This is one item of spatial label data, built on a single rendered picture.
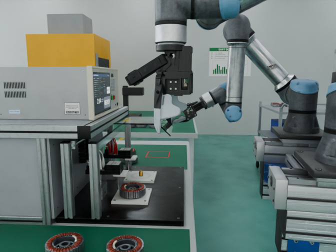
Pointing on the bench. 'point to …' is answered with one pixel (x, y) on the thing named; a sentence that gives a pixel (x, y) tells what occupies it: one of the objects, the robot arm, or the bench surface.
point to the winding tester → (53, 92)
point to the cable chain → (83, 152)
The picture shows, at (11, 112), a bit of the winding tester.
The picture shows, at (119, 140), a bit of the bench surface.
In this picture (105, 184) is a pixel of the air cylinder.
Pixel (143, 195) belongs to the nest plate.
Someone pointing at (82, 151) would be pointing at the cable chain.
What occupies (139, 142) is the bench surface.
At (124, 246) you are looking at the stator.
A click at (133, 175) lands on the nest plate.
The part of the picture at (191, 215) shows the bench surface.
